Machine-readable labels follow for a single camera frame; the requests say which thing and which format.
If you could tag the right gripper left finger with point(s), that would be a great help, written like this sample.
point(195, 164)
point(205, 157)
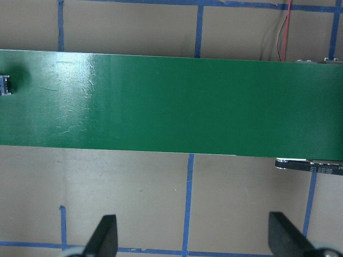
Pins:
point(104, 240)

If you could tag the green conveyor belt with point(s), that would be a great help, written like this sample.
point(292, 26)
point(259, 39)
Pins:
point(289, 111)

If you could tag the yellow push button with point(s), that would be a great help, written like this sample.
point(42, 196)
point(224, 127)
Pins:
point(4, 79)

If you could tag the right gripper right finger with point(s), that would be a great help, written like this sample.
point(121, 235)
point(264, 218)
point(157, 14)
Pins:
point(286, 240)

